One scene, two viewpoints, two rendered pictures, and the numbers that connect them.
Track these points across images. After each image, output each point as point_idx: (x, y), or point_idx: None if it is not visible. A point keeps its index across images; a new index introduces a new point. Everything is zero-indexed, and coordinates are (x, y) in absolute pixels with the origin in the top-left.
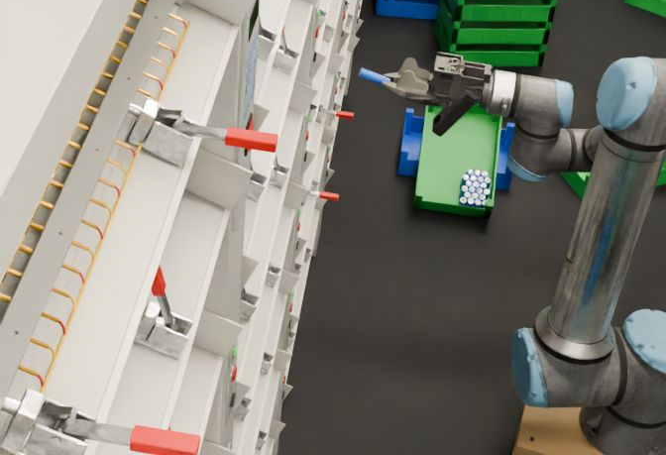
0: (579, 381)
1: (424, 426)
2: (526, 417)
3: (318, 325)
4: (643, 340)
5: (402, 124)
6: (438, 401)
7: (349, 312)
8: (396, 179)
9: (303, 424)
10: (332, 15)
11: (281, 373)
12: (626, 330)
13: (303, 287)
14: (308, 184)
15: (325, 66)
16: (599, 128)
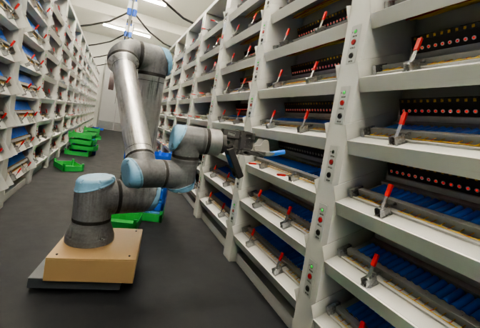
0: None
1: (178, 275)
2: (138, 235)
3: (251, 303)
4: (107, 174)
5: None
6: (176, 284)
7: (243, 313)
8: None
9: (226, 269)
10: (313, 134)
11: (233, 201)
12: (114, 176)
13: (261, 264)
14: (264, 171)
15: (285, 131)
16: (150, 141)
